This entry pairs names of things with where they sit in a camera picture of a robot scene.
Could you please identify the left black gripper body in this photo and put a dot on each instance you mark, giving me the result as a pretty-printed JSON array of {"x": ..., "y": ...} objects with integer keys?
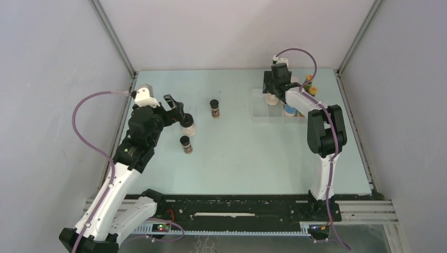
[{"x": 160, "y": 113}]

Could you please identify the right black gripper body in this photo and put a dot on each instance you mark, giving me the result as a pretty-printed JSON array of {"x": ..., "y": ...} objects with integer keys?
[{"x": 274, "y": 84}]

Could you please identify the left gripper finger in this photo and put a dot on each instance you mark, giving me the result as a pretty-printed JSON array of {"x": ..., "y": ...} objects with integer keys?
[
  {"x": 170, "y": 120},
  {"x": 177, "y": 108}
]

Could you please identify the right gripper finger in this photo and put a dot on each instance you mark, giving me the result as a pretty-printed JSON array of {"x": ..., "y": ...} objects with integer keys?
[
  {"x": 267, "y": 83},
  {"x": 282, "y": 97}
]

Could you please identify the black lid salt shaker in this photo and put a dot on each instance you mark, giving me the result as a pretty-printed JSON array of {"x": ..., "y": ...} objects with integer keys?
[
  {"x": 272, "y": 100},
  {"x": 188, "y": 125}
]

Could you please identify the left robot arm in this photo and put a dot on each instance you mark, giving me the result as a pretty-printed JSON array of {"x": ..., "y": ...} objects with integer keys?
[{"x": 99, "y": 230}]

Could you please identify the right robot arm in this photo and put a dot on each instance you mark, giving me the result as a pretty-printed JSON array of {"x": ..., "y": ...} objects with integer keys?
[{"x": 326, "y": 131}]

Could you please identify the clear plastic organizer tray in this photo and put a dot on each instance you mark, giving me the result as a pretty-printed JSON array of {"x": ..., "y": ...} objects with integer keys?
[{"x": 262, "y": 112}]

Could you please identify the small dark pepper bottle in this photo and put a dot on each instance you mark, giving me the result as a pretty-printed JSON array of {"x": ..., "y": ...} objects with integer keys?
[{"x": 186, "y": 144}]

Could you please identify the small black cap spice bottle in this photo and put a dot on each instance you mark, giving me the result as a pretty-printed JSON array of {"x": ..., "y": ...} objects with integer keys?
[{"x": 214, "y": 105}]

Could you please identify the left circuit board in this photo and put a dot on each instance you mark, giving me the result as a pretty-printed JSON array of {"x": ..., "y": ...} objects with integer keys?
[{"x": 160, "y": 227}]

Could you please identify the circuit board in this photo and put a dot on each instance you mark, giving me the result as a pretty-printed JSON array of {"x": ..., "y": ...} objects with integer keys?
[
  {"x": 319, "y": 229},
  {"x": 160, "y": 227}
]

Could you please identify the right circuit board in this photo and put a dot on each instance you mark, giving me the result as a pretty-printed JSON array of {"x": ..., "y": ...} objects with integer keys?
[{"x": 319, "y": 229}]

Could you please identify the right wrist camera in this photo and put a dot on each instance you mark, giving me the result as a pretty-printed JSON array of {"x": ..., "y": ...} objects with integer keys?
[{"x": 280, "y": 60}]

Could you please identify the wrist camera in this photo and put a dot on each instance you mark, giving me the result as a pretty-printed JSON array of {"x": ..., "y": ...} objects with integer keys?
[
  {"x": 280, "y": 60},
  {"x": 143, "y": 96}
]

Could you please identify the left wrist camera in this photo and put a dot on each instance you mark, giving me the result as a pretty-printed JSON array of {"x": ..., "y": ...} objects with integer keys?
[{"x": 143, "y": 96}]

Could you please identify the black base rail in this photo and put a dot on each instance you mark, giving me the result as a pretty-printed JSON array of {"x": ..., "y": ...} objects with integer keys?
[{"x": 246, "y": 213}]

